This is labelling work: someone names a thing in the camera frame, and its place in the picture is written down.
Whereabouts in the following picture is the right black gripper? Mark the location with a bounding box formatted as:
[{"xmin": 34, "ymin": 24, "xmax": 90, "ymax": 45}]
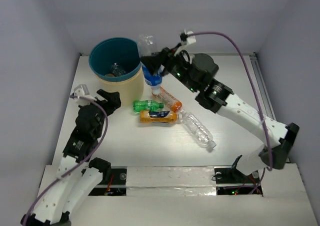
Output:
[{"xmin": 139, "ymin": 42, "xmax": 199, "ymax": 93}]

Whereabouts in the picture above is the clear bottle blue label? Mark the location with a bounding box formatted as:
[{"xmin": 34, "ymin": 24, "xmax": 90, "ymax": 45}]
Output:
[{"xmin": 137, "ymin": 34, "xmax": 163, "ymax": 95}]

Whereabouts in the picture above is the small orange bottle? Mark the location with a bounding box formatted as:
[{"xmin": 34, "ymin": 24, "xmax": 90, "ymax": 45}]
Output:
[{"xmin": 105, "ymin": 73, "xmax": 115, "ymax": 77}]

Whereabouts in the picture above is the clear bottle white cap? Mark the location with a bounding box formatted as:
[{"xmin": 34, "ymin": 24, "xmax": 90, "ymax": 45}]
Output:
[{"xmin": 110, "ymin": 63, "xmax": 127, "ymax": 77}]

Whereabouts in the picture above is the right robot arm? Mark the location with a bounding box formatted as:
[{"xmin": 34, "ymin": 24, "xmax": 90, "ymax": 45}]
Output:
[{"xmin": 139, "ymin": 48, "xmax": 300, "ymax": 182}]

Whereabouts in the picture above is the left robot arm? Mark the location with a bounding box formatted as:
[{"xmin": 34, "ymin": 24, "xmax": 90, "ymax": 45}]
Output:
[{"xmin": 20, "ymin": 85, "xmax": 122, "ymax": 225}]

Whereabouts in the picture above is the teal and cream bin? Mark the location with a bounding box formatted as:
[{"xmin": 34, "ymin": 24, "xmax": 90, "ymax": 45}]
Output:
[{"xmin": 88, "ymin": 38, "xmax": 144, "ymax": 106}]

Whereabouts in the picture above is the green plastic bottle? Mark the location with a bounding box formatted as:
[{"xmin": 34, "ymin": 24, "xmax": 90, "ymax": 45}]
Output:
[{"xmin": 132, "ymin": 100, "xmax": 164, "ymax": 112}]

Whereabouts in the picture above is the yellow bottle blue label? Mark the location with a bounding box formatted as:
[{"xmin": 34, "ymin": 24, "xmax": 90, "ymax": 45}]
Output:
[{"xmin": 139, "ymin": 110, "xmax": 179, "ymax": 123}]

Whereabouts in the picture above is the orange bottle white label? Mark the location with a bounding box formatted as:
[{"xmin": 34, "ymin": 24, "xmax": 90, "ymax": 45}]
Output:
[{"xmin": 156, "ymin": 87, "xmax": 183, "ymax": 112}]

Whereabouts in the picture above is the clear ribbed plastic bottle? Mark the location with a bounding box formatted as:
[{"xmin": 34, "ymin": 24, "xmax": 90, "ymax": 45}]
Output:
[{"xmin": 180, "ymin": 110, "xmax": 217, "ymax": 152}]

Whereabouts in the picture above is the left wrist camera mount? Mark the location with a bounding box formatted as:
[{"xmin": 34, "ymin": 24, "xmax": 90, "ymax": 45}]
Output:
[{"xmin": 69, "ymin": 84, "xmax": 96, "ymax": 105}]

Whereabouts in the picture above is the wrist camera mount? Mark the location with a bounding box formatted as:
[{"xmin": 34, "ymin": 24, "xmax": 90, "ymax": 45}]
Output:
[
  {"xmin": 69, "ymin": 84, "xmax": 96, "ymax": 105},
  {"xmin": 176, "ymin": 30, "xmax": 197, "ymax": 54}
]

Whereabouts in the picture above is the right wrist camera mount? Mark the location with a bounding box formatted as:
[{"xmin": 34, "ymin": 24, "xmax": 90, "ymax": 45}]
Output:
[{"xmin": 176, "ymin": 30, "xmax": 197, "ymax": 54}]

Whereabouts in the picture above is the silver taped front rail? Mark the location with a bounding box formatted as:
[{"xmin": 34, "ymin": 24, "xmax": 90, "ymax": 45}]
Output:
[{"xmin": 125, "ymin": 166, "xmax": 217, "ymax": 197}]

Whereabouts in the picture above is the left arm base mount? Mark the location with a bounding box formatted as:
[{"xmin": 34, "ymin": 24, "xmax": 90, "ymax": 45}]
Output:
[{"xmin": 89, "ymin": 167, "xmax": 127, "ymax": 196}]

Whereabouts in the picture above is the aluminium rail right edge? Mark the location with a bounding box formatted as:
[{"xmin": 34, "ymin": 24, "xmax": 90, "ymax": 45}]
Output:
[{"xmin": 249, "ymin": 53, "xmax": 276, "ymax": 120}]

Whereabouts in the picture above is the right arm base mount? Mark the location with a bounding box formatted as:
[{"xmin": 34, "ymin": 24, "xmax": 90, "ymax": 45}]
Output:
[{"xmin": 211, "ymin": 155, "xmax": 263, "ymax": 195}]

